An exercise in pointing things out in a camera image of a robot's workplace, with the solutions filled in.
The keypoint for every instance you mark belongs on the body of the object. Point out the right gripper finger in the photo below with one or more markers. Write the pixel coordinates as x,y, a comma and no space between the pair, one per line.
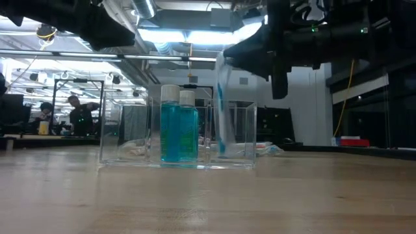
256,68
256,47

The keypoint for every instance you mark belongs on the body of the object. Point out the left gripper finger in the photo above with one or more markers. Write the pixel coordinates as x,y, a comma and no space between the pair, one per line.
104,29

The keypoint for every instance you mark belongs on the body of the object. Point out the blue toothbrush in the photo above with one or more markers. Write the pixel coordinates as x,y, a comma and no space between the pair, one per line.
222,94
274,150

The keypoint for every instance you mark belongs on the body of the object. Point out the blue mouthwash bottle white cap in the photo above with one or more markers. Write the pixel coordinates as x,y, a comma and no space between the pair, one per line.
170,130
189,130

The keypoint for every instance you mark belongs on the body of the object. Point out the orange toothbrush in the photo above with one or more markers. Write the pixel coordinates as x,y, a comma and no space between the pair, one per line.
133,148

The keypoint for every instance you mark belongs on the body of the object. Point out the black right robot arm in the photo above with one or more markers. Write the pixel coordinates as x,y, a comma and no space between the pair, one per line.
357,42

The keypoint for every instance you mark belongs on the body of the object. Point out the long ceiling light strip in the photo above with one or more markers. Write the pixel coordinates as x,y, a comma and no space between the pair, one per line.
87,55

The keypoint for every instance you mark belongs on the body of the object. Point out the black cabinet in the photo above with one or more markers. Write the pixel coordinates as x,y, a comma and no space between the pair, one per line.
276,126

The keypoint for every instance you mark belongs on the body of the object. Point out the person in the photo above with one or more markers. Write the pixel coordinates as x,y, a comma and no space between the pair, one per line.
45,112
81,120

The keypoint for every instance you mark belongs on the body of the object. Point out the clear acrylic organizer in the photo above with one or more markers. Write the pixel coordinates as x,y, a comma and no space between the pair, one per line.
110,130

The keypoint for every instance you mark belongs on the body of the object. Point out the black monitor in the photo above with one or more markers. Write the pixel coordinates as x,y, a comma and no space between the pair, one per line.
11,110

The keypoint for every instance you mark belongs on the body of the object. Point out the small yellow canister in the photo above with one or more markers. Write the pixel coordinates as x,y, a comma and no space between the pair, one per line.
43,128

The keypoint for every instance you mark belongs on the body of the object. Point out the wooden background table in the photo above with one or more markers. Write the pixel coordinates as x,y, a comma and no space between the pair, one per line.
65,141

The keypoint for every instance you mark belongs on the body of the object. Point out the red box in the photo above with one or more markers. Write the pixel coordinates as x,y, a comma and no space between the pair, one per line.
354,143

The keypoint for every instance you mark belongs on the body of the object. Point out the silver ceiling duct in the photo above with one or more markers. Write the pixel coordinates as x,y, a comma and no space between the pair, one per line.
143,8

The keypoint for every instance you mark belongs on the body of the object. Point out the black station stand frame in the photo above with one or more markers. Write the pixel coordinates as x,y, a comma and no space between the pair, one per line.
78,80

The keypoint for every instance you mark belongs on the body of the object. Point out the black table frame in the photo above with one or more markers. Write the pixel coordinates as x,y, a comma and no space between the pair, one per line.
357,151

